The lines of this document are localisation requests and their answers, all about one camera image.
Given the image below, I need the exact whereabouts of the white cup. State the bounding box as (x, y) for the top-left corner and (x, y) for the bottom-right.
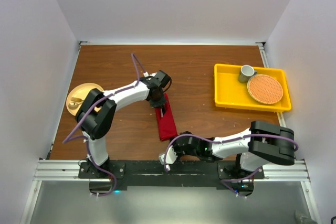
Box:
(238, 65), (257, 83)

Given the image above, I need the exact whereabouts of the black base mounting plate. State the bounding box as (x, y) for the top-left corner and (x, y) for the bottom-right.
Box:
(78, 159), (265, 196)

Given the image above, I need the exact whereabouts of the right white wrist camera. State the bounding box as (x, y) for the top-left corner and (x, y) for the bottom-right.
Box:
(159, 146), (177, 165)

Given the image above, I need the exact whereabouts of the orange woven coaster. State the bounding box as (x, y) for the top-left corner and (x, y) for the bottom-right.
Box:
(247, 74), (284, 104)

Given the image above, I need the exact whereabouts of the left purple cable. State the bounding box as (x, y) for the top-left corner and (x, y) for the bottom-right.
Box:
(62, 52), (150, 197)

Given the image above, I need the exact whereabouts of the gold spoon on plate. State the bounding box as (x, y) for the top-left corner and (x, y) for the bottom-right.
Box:
(68, 97), (83, 110)

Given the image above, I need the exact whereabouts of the round wooden plate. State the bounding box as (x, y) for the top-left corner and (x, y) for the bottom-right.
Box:
(65, 83), (103, 116)

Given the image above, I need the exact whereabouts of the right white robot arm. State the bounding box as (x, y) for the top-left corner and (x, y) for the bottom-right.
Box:
(160, 121), (299, 178)

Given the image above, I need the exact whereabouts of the red cloth napkin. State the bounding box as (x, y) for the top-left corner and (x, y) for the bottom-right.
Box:
(155, 94), (178, 142)

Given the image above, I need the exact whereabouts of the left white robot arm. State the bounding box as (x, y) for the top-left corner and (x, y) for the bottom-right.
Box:
(75, 70), (172, 178)

